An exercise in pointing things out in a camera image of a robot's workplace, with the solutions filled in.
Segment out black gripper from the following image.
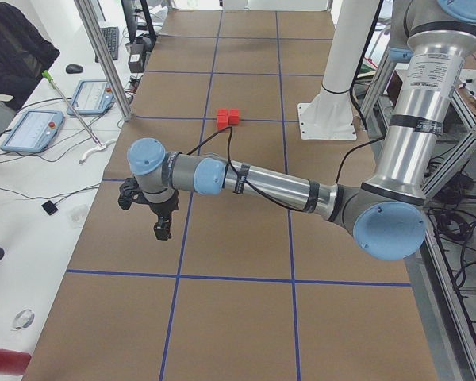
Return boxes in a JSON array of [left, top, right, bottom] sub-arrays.
[[118, 178, 179, 240]]

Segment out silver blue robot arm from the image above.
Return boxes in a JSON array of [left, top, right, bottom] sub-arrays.
[[118, 1, 476, 260]]

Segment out small black square device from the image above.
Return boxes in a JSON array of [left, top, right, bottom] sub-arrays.
[[41, 200, 59, 216]]

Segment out far teach pendant tablet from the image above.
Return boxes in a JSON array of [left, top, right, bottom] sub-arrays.
[[70, 79, 114, 117]]

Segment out teach pendant tablet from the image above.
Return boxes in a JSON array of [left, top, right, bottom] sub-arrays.
[[70, 79, 114, 117], [0, 110, 65, 153]]

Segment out near teach pendant tablet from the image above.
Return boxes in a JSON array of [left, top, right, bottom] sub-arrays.
[[0, 110, 65, 153]]

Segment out clear tape roll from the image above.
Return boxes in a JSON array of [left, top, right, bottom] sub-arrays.
[[11, 309, 35, 331]]

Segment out black box with label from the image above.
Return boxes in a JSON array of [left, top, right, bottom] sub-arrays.
[[128, 43, 145, 74]]

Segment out black computer mouse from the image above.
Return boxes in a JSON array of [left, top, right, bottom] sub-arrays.
[[65, 63, 83, 75]]

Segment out metal rod with hook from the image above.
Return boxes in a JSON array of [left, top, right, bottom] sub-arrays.
[[42, 70, 105, 149]]

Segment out black keyboard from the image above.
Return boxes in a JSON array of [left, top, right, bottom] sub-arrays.
[[100, 26, 120, 60]]

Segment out black computer monitor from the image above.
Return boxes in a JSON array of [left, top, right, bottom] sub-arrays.
[[121, 0, 157, 49]]

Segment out red cylinder object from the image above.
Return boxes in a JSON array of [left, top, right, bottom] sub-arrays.
[[0, 348, 32, 375]]

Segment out seated person in black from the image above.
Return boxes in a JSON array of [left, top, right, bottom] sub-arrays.
[[0, 0, 62, 112]]

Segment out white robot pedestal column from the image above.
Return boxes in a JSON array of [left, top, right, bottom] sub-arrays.
[[319, 0, 384, 95]]

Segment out aluminium frame post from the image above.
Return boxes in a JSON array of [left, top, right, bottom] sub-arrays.
[[74, 0, 132, 121]]

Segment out aluminium frame cage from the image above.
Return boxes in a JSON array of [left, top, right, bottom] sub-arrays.
[[360, 31, 476, 381]]

